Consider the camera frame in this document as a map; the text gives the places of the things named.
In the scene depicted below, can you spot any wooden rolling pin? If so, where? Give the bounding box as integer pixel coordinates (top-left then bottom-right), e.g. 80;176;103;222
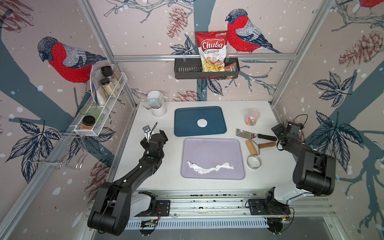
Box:
246;140;276;156

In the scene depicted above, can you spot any metal ring cutter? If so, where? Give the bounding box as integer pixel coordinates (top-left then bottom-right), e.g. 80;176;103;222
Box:
247;155;262;170

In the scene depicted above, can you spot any white dough lump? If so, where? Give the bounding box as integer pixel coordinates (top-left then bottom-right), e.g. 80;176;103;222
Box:
187;161;234;175

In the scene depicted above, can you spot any lilac silicone mat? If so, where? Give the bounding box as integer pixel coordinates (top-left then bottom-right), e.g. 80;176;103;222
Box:
181;138;245;180

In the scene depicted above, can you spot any round cut dough wrapper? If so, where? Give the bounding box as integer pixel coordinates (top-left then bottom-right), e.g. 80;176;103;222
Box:
197;119;208;128

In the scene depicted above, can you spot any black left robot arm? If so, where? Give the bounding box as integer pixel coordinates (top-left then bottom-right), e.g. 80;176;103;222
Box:
88;130;168;236

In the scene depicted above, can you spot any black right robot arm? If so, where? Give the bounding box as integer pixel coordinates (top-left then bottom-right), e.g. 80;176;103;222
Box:
271;122;337;205

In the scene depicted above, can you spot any clear cup with candies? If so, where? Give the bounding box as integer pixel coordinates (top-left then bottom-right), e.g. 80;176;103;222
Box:
244;109;260;126

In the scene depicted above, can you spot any teal plastic tray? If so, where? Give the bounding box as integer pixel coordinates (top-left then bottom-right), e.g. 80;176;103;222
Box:
174;106;227;137

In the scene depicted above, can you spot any teal paper carton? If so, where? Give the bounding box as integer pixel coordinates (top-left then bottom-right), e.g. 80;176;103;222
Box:
148;95;163;109

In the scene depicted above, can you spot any white utensil holder cup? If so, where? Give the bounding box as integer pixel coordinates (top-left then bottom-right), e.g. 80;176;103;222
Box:
144;91;167;118

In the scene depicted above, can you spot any short brown powder jar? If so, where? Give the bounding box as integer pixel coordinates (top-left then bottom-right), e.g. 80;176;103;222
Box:
80;115;96;130

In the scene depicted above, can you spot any black lid spice jar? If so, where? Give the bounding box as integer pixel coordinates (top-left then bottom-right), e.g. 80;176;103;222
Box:
100;78;118;98
101;66;121;90

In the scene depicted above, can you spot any small dark snack packet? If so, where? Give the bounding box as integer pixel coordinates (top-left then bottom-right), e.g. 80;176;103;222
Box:
225;62;238;72

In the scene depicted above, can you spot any red Chuba chips bag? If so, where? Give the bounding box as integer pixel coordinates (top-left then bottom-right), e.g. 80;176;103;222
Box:
195;32;227;72

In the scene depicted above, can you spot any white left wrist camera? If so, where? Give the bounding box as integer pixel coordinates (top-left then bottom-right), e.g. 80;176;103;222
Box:
143;125;152;142

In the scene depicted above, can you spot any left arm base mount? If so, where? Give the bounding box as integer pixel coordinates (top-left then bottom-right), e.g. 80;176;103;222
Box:
130;191;171;237

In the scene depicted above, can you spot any wire wall rack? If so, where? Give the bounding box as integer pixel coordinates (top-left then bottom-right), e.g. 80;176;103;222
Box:
28;133;89;170

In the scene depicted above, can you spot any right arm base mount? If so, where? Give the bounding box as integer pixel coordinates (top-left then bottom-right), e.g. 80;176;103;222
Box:
244;187;296;234

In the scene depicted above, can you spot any clear acrylic wall shelf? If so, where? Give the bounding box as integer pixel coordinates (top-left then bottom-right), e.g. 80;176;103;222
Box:
75;61;127;137

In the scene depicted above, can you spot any black wire wall basket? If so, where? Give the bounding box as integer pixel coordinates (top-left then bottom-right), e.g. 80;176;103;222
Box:
174;58;240;80

